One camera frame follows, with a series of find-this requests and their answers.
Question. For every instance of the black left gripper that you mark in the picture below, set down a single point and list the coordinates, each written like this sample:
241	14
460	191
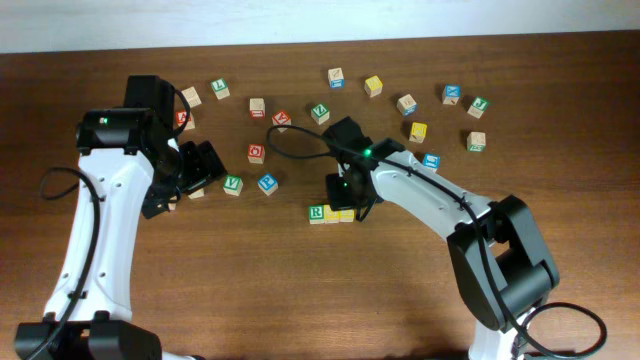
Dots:
207	167

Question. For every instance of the blue side wooden block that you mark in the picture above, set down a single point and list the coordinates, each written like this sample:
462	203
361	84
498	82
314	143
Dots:
336	78

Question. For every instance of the blue side block right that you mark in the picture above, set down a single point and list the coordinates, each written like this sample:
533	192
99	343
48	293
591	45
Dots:
406	105

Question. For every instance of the green Z letter block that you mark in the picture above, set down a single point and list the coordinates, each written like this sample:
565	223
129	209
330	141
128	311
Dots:
320	113

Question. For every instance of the blue P letter block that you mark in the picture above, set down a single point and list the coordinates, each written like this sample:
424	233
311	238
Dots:
268	184

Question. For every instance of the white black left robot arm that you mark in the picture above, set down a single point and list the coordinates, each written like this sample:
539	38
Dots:
130	166

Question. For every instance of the blue X letter block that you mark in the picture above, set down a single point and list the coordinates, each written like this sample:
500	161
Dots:
451	94

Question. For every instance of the plain wooden block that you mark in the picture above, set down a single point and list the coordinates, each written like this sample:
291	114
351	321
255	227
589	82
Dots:
192	97

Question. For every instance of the yellow C letter block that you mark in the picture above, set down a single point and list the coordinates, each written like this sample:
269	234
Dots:
197	194

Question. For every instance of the green J letter block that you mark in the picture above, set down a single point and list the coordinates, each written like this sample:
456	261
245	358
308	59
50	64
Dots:
478	106

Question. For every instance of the green R letter block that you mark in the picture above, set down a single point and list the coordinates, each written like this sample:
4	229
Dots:
316	214

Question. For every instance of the yellow S letter block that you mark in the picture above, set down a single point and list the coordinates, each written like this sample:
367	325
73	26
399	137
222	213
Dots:
330	216

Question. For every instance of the red A block tilted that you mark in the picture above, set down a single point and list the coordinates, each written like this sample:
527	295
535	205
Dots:
281	118

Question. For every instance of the blue E letter block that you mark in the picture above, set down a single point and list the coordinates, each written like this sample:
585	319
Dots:
431	162

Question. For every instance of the green side wooden block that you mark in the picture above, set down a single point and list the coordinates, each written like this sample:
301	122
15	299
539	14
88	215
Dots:
476	142

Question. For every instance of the yellow block middle right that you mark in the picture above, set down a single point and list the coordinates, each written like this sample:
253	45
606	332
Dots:
418	132

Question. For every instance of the yellow block top right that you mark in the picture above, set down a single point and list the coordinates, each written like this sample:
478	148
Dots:
373	86

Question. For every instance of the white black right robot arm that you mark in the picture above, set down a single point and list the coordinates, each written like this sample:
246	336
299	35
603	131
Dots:
499	257

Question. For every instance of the red A letter block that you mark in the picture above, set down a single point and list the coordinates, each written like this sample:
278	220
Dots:
185	120

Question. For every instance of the green L letter block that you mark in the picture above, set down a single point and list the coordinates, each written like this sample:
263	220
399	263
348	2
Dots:
220	88

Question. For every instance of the red I letter block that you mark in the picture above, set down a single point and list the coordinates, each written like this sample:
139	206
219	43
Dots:
257	107

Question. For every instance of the red O letter block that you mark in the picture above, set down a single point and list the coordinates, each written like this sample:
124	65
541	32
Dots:
256	153

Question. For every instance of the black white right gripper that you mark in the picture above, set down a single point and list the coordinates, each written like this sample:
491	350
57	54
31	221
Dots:
336	197

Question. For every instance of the green V letter block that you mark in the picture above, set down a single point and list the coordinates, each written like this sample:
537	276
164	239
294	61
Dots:
233	185

